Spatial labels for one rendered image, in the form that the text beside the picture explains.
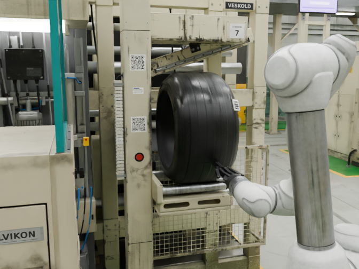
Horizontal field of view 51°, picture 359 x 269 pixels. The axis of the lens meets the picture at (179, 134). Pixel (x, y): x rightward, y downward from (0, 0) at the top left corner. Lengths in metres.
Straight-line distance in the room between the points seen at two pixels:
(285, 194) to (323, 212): 0.40
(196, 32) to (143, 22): 0.43
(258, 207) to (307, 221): 0.32
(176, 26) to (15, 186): 1.40
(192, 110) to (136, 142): 0.33
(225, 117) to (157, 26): 0.67
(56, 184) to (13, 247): 0.18
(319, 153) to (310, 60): 0.24
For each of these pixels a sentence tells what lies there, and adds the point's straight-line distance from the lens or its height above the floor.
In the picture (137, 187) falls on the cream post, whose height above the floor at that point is 0.91.
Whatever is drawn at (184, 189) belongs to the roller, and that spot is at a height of 0.90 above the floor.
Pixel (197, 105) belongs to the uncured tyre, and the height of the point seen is 1.32.
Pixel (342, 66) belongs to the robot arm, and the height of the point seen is 1.47.
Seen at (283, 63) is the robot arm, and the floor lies 1.48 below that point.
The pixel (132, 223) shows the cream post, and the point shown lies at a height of 0.73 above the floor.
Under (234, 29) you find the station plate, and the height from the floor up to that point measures 1.71.
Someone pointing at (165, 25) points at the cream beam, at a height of 1.71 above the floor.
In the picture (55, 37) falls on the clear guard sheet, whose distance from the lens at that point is 0.92.
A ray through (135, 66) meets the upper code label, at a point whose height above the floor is 1.49.
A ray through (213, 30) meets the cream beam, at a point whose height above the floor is 1.70.
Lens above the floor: 1.45
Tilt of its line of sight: 9 degrees down
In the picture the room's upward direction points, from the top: straight up
